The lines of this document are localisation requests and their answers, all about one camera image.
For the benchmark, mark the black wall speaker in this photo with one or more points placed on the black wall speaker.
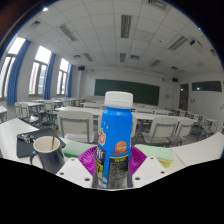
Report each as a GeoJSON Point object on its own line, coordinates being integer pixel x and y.
{"type": "Point", "coordinates": [81, 68]}
{"type": "Point", "coordinates": [175, 80]}

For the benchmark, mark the thin wooden stick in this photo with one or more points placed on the thin wooden stick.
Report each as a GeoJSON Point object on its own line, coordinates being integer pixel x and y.
{"type": "Point", "coordinates": [54, 135]}

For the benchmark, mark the green chalkboard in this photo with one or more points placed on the green chalkboard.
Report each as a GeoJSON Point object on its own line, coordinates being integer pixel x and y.
{"type": "Point", "coordinates": [146, 91]}

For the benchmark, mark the bunch of keys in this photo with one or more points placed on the bunch of keys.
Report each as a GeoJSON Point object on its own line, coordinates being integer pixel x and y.
{"type": "Point", "coordinates": [27, 138]}

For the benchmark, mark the group of blue curtains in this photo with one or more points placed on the group of blue curtains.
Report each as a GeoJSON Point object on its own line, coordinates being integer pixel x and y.
{"type": "Point", "coordinates": [15, 76]}

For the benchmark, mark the blue drink bottle white cap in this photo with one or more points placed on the blue drink bottle white cap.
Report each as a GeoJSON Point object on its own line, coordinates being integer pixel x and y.
{"type": "Point", "coordinates": [115, 133]}

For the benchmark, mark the dark blue mug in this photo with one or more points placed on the dark blue mug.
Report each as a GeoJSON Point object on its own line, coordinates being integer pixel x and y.
{"type": "Point", "coordinates": [51, 160]}

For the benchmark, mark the group of classroom chairs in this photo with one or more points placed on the group of classroom chairs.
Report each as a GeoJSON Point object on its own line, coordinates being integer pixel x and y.
{"type": "Point", "coordinates": [75, 125]}

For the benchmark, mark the group of classroom desks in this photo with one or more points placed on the group of classroom desks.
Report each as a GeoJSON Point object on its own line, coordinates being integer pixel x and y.
{"type": "Point", "coordinates": [83, 110]}

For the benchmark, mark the black mat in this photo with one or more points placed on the black mat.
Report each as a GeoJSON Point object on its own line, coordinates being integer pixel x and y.
{"type": "Point", "coordinates": [23, 150]}

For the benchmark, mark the group of ceiling lights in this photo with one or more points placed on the group of ceiling lights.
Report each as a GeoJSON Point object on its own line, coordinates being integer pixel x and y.
{"type": "Point", "coordinates": [125, 26]}

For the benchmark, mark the dark transom window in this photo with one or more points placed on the dark transom window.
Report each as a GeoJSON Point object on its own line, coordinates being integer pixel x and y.
{"type": "Point", "coordinates": [206, 86]}

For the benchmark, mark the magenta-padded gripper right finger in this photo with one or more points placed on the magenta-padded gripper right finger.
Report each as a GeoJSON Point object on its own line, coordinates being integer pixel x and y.
{"type": "Point", "coordinates": [146, 170]}

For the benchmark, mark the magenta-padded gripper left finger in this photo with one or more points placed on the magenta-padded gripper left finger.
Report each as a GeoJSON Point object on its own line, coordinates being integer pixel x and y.
{"type": "Point", "coordinates": [74, 170]}

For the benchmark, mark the group of tall windows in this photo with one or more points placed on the group of tall windows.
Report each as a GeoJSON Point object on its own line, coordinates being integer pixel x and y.
{"type": "Point", "coordinates": [36, 73]}

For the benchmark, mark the dark door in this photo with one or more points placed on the dark door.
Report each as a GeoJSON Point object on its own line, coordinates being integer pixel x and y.
{"type": "Point", "coordinates": [184, 97]}

